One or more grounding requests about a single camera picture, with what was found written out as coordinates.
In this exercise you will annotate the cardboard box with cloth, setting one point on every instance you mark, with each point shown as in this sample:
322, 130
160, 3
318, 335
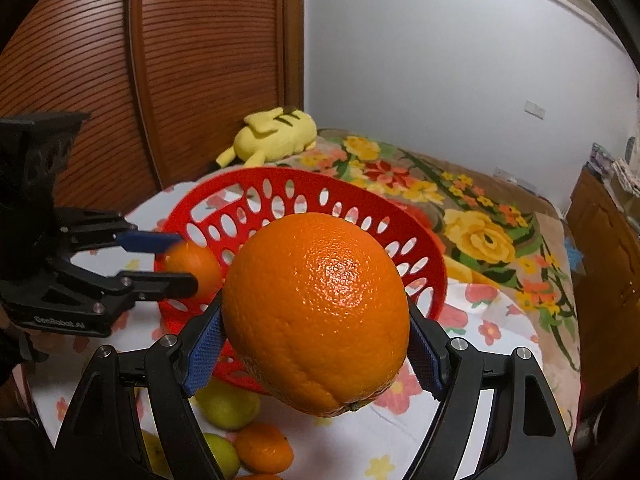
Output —
625, 178

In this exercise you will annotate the wooden louvered wardrobe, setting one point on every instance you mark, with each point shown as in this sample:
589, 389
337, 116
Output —
165, 83

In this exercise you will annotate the white wall switch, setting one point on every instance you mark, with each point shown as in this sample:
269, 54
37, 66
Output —
534, 109

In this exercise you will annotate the yellow Pikachu plush toy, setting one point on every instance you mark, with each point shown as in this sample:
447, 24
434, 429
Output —
270, 136

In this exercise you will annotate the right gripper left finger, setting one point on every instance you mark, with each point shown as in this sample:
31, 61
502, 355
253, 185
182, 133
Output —
101, 436

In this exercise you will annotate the white floral strawberry tablecloth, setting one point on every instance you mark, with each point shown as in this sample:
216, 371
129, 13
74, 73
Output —
378, 441

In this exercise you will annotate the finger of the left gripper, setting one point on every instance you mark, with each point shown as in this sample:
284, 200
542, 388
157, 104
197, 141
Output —
147, 242
156, 286

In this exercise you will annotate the wooden sideboard cabinet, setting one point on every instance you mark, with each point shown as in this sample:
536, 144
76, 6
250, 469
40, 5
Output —
607, 297

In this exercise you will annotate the yellow-green pear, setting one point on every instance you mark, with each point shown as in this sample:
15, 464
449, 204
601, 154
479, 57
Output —
156, 455

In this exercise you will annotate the small tangerine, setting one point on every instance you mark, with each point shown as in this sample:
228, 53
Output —
259, 477
264, 448
188, 257

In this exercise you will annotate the colourful floral bed sheet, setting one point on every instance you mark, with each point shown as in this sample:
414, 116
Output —
493, 234

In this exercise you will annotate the red perforated plastic basket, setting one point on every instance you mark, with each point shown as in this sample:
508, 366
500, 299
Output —
222, 212

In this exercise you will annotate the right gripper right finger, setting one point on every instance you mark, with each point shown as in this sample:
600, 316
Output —
526, 437

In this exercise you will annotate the green apple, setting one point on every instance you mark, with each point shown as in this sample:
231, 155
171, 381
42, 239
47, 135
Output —
224, 453
227, 407

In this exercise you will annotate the large orange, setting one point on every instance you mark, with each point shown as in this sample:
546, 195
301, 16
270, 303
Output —
317, 312

